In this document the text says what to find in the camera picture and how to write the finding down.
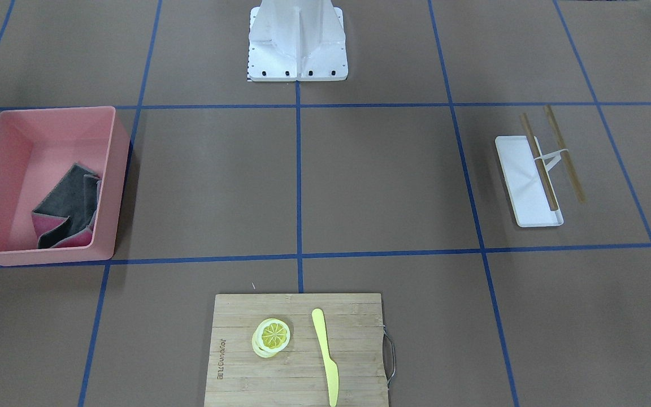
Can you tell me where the pink and grey cloth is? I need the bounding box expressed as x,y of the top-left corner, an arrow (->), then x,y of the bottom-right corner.
31,163 -> 102,249

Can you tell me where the bamboo cutting board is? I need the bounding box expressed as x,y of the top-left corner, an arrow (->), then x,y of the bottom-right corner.
204,293 -> 389,406

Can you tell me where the yellow plastic knife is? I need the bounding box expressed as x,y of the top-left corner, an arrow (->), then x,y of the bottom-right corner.
311,308 -> 340,406

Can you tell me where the wooden rack bar outer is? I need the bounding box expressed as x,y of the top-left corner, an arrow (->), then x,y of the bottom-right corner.
544,104 -> 587,204

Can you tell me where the pink plastic bin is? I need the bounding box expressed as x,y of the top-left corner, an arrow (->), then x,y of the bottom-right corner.
0,106 -> 131,266

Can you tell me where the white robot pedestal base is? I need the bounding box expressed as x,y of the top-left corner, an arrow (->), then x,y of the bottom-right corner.
246,1 -> 349,82

